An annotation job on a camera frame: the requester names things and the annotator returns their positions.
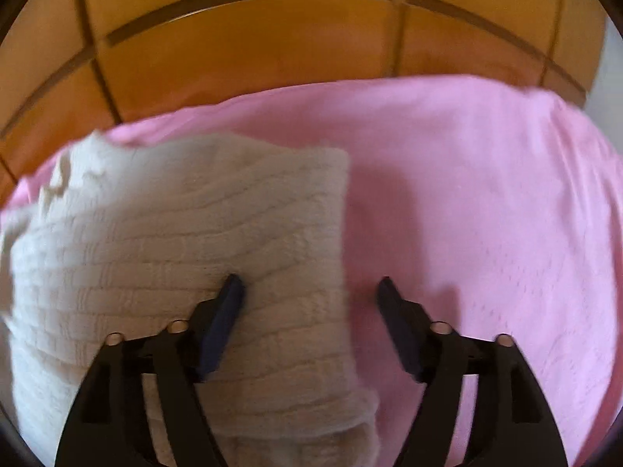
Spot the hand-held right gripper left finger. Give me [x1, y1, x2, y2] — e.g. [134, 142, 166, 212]
[56, 274, 246, 467]

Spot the white towel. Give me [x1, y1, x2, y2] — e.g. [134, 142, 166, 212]
[0, 133, 383, 467]

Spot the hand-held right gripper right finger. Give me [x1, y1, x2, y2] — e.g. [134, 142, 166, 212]
[377, 276, 570, 467]

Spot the pink bed sheet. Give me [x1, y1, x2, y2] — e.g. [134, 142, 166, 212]
[0, 73, 623, 467]

